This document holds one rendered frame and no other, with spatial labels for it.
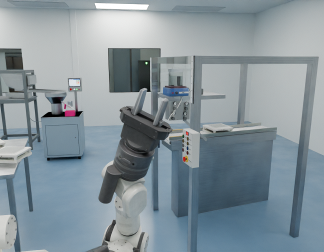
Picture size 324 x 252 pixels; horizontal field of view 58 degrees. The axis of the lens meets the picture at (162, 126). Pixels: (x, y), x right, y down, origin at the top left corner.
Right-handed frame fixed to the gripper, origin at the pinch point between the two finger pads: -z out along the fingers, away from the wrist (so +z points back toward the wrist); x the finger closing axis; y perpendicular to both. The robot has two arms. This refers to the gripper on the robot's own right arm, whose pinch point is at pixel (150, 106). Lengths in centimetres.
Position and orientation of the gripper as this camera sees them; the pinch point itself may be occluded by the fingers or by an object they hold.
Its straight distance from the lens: 64.8
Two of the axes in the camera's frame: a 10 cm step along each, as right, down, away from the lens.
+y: 3.9, -3.2, 8.6
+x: -8.7, -4.4, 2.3
